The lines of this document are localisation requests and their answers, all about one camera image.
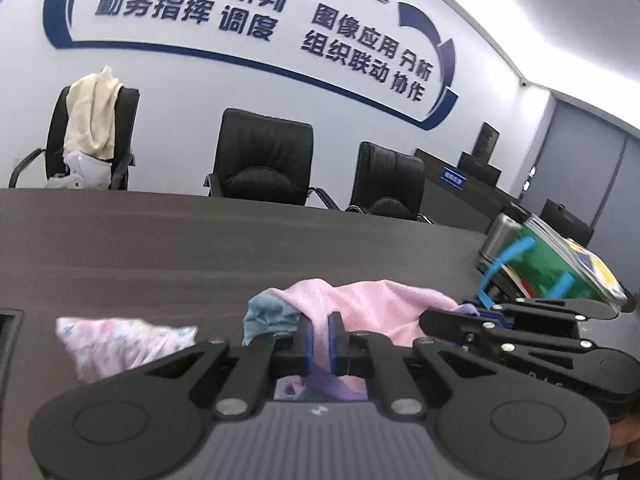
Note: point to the blue wall lettering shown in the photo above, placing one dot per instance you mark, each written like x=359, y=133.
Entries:
x=150, y=6

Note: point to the blue desk sign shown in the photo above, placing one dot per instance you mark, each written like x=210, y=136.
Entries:
x=454, y=176

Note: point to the pink and blue garment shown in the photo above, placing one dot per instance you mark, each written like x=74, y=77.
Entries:
x=380, y=305

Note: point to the black monitor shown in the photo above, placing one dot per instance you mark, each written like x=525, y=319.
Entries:
x=479, y=167

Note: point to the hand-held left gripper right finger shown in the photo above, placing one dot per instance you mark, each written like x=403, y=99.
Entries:
x=334, y=345

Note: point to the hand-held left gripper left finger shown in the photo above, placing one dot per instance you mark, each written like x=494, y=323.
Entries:
x=308, y=345

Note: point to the metal flask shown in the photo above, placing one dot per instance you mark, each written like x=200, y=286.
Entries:
x=500, y=235

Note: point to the purple floral folded cloth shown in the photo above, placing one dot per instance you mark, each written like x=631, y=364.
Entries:
x=125, y=345

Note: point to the black office chair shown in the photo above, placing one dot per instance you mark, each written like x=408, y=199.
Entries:
x=385, y=175
x=126, y=125
x=260, y=150

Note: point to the dark wooden podium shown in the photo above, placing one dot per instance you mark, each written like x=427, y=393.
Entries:
x=450, y=200

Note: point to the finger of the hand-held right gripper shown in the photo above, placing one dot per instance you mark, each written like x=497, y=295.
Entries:
x=550, y=308
x=450, y=325

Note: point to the cream cloth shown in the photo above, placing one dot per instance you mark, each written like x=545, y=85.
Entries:
x=90, y=110

